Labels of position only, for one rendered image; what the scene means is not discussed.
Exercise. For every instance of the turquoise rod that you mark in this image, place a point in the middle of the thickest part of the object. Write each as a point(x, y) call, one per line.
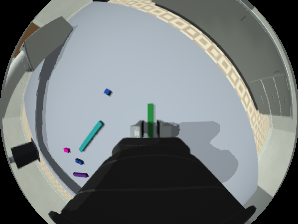
point(91, 135)

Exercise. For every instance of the purple rod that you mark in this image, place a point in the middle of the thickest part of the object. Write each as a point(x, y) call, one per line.
point(85, 175)

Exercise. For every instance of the green rod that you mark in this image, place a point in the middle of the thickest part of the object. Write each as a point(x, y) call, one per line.
point(150, 120)

